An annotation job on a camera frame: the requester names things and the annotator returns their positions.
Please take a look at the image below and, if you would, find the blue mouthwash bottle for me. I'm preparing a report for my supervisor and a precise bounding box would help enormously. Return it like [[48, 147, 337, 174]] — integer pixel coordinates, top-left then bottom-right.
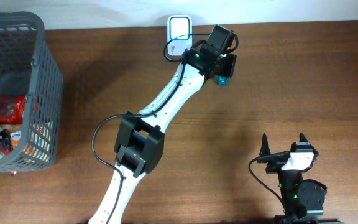
[[217, 76, 229, 86]]

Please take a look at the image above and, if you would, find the red candy bag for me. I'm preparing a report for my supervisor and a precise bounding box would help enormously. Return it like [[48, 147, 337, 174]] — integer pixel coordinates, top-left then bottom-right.
[[0, 95, 27, 124]]

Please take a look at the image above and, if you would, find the yellow snack bag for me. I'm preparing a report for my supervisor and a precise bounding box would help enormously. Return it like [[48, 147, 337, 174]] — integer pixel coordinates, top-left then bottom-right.
[[0, 124, 22, 159]]

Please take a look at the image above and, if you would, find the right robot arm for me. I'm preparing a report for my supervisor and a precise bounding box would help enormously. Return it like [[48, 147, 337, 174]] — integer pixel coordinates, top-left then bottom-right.
[[252, 133, 341, 224]]

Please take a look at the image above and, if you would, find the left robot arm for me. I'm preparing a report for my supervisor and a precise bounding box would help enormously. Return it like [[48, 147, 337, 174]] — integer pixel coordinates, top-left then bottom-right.
[[89, 25, 239, 224]]

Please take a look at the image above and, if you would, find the white barcode scanner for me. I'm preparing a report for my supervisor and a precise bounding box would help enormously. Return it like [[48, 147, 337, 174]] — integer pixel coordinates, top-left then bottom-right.
[[167, 15, 193, 56]]

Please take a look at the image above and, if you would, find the grey plastic mesh basket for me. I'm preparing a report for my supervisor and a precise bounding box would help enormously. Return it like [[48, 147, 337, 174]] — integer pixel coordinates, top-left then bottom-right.
[[0, 12, 64, 172]]

